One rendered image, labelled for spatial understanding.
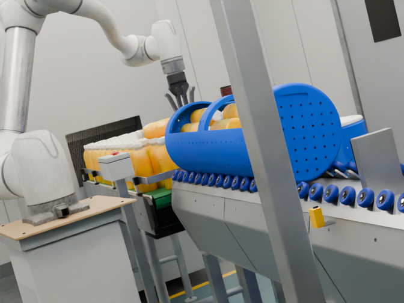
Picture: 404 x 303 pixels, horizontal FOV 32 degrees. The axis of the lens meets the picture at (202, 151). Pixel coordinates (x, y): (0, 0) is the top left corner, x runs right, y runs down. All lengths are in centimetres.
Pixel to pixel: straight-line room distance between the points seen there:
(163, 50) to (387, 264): 152
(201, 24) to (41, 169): 570
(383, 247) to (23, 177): 115
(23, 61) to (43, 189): 50
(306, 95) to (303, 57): 552
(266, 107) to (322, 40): 589
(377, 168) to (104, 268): 92
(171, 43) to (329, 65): 457
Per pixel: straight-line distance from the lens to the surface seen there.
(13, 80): 244
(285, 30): 770
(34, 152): 218
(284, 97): 198
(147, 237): 324
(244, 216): 219
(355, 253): 161
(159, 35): 277
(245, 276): 293
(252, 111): 134
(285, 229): 138
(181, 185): 280
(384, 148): 168
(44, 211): 219
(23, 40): 249
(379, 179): 168
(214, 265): 287
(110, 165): 292
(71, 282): 215
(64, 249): 213
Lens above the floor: 129
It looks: 5 degrees down
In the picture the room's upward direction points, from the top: 15 degrees counter-clockwise
